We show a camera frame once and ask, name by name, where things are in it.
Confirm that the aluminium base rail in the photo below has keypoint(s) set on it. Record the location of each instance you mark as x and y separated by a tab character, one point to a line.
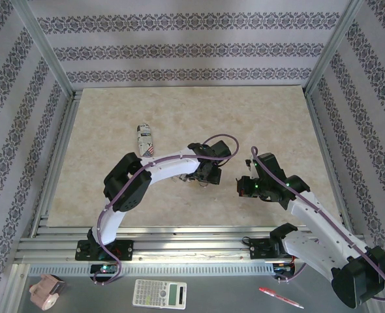
192	247

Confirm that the aluminium frame post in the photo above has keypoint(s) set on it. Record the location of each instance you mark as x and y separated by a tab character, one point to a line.
336	42
45	45

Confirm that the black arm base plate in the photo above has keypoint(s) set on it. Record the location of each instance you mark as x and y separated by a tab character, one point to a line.
125	249
259	249

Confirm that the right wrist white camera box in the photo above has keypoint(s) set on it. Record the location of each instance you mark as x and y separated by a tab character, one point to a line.
252	168

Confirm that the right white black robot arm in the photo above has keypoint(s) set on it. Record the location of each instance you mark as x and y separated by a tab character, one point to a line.
316	221

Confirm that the red pen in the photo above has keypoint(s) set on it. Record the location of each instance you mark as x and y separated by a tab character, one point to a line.
277	296

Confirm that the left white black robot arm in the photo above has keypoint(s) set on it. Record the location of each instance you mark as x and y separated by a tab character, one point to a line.
173	163

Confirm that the aluminium side rail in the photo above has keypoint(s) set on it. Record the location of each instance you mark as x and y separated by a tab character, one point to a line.
324	146
61	146

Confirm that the pink tape dispenser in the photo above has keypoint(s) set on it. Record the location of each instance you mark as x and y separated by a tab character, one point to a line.
45	290

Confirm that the small circuit board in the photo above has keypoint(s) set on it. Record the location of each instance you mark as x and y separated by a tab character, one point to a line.
281	269
104	269

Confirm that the white calculator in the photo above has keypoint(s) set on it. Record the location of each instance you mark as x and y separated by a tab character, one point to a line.
153	293

